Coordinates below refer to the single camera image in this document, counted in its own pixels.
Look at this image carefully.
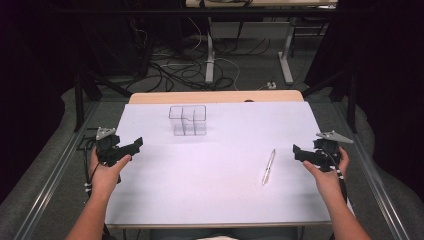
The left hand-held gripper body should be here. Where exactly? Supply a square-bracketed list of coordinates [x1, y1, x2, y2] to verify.
[95, 126, 125, 168]

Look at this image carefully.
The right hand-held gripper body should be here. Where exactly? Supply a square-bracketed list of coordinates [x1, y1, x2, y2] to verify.
[312, 130, 355, 173]

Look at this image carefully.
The silver pen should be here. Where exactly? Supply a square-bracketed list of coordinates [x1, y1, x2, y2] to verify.
[261, 148, 277, 186]

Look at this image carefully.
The clear plastic organizer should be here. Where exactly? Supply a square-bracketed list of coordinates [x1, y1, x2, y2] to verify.
[168, 104, 208, 137]

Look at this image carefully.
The person's right hand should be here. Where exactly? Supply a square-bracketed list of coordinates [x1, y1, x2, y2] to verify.
[302, 146, 351, 203]

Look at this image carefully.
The person's left hand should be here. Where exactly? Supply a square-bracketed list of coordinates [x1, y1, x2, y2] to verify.
[88, 149, 133, 201]

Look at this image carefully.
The black metal stand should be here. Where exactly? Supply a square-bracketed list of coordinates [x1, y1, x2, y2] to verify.
[73, 64, 134, 133]
[300, 64, 360, 135]

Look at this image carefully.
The white paper sheet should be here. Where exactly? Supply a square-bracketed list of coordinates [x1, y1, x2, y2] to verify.
[105, 101, 355, 226]

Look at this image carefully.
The white desk leg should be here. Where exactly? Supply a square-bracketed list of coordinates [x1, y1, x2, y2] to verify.
[204, 16, 216, 85]
[277, 17, 295, 86]

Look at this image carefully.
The wooden table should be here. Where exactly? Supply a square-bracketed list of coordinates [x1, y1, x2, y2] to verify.
[105, 89, 355, 230]

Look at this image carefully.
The light background desk top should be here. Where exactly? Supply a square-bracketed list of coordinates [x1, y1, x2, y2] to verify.
[185, 0, 339, 9]

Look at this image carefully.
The black horizontal bar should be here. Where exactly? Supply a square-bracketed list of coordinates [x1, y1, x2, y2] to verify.
[54, 7, 371, 16]

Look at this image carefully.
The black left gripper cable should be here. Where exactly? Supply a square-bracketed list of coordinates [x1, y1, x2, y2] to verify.
[77, 134, 103, 203]

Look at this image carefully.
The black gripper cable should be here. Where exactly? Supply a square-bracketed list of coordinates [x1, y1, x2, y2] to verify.
[320, 145, 350, 205]
[77, 134, 103, 203]

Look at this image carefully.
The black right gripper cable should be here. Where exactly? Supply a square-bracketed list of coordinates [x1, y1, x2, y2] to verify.
[320, 145, 350, 205]

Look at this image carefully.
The aluminium rail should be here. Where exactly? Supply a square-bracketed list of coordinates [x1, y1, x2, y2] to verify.
[13, 101, 101, 240]
[333, 101, 413, 240]

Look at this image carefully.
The tangle of black floor cables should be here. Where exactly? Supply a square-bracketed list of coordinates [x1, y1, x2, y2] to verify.
[124, 28, 273, 94]

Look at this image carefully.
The white floor cable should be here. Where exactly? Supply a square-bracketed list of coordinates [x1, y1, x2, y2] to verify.
[186, 16, 242, 92]

